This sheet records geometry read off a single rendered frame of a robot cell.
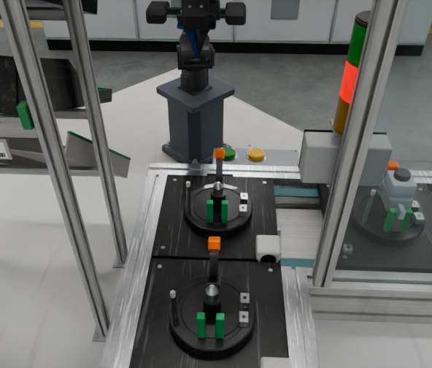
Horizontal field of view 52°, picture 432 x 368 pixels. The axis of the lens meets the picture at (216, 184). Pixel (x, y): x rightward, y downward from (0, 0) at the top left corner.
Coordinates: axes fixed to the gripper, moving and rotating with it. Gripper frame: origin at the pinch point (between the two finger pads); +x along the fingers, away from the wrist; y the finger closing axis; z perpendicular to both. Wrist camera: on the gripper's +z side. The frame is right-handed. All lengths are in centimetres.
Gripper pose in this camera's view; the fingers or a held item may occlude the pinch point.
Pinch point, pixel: (197, 39)
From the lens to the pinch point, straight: 92.2
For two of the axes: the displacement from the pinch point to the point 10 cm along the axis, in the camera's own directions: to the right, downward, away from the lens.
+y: 10.0, 0.3, -0.3
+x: 0.0, 7.8, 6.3
